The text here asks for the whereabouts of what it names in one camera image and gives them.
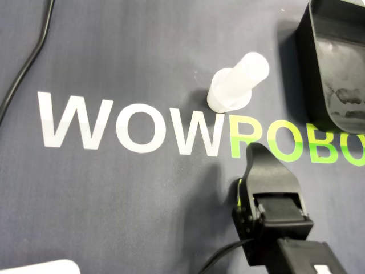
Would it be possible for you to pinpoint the white lamp base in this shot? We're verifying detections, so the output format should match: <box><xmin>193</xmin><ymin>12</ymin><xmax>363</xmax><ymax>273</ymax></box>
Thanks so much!
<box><xmin>0</xmin><ymin>259</ymin><xmax>81</xmax><ymax>274</ymax></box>

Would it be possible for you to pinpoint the dark grey WOWROBO mat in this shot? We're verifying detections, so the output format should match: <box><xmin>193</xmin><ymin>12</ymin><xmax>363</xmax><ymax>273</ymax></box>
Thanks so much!
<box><xmin>0</xmin><ymin>0</ymin><xmax>365</xmax><ymax>274</ymax></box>

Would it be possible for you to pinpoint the thick black cable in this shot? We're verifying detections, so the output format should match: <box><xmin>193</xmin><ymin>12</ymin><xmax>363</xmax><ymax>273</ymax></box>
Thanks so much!
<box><xmin>0</xmin><ymin>0</ymin><xmax>55</xmax><ymax>124</ymax></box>

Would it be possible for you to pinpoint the black servo cable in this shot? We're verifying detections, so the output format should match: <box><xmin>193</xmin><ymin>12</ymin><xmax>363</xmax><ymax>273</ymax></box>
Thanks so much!
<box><xmin>198</xmin><ymin>239</ymin><xmax>253</xmax><ymax>274</ymax></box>

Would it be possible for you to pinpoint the white plastic cylinder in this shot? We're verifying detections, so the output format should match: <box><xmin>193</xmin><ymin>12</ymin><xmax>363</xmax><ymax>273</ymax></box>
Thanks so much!
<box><xmin>216</xmin><ymin>51</ymin><xmax>270</xmax><ymax>101</ymax></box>

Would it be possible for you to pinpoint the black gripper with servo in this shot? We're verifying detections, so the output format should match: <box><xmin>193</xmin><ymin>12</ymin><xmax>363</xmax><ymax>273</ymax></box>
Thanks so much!
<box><xmin>231</xmin><ymin>142</ymin><xmax>314</xmax><ymax>266</ymax></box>

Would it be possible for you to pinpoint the white round base cup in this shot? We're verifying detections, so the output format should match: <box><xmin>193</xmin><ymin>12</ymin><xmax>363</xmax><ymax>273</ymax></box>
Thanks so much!
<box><xmin>206</xmin><ymin>67</ymin><xmax>253</xmax><ymax>114</ymax></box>

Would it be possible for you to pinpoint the black plastic tray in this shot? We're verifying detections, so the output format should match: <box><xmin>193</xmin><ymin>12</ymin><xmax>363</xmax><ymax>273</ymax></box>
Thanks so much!
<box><xmin>295</xmin><ymin>0</ymin><xmax>365</xmax><ymax>135</ymax></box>

